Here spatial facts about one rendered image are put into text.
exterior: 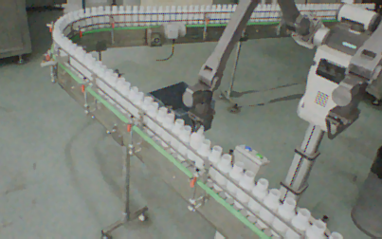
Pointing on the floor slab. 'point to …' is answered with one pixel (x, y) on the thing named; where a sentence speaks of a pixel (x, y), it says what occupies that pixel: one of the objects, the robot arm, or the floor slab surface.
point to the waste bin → (381, 197)
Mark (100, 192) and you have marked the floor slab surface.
